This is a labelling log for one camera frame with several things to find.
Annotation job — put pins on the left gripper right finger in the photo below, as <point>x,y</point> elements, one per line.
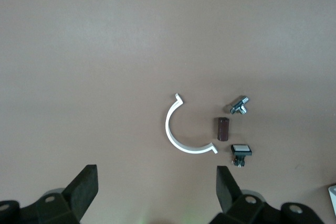
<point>231,195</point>

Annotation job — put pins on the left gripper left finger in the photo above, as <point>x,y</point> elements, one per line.
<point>78,192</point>

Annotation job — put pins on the white square push button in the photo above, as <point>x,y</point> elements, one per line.
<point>241,151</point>

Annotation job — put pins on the white drawer cabinet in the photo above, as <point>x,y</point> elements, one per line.
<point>333,195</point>

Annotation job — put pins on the brown ribbed block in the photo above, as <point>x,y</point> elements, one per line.
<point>223,129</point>

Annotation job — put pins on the white semicircular pipe clamp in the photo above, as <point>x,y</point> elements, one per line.
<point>169,132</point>

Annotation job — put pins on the silver metal fitting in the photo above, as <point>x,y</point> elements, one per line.
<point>237,105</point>

